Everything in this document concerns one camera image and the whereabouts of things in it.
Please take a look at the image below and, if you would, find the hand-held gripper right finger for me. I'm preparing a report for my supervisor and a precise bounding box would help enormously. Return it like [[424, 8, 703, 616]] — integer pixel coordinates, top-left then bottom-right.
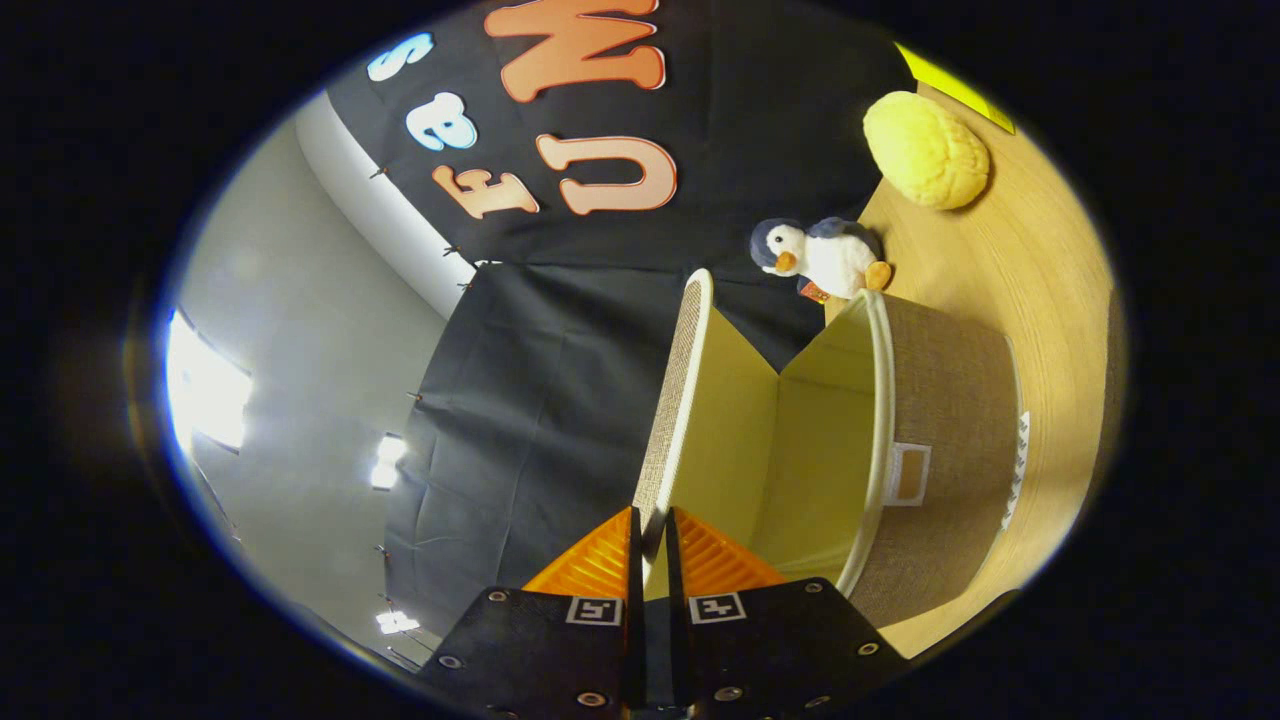
[[665, 505, 911, 720]]

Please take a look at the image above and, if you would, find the beige fabric storage box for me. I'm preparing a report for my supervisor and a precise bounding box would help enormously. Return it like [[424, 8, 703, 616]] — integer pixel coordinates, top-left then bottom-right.
[[632, 268, 1031, 631]]

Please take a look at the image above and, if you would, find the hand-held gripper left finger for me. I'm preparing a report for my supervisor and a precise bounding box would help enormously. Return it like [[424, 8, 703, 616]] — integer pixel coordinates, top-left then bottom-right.
[[415, 505, 646, 720]]

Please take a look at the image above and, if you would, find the yellow round plush cushion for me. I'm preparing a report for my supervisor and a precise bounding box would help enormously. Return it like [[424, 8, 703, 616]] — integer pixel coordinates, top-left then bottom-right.
[[862, 90, 992, 211]]

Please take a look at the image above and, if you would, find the black backdrop cloth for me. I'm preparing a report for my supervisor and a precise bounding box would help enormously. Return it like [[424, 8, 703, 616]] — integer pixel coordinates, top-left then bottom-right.
[[325, 0, 916, 641]]

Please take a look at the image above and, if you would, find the yellow book with red circle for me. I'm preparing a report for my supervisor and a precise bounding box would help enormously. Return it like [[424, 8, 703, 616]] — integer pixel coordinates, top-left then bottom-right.
[[893, 42, 1016, 136]]

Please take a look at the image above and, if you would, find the penguin plush toy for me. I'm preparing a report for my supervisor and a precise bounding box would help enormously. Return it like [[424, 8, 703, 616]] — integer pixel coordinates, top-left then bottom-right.
[[750, 216, 894, 305]]

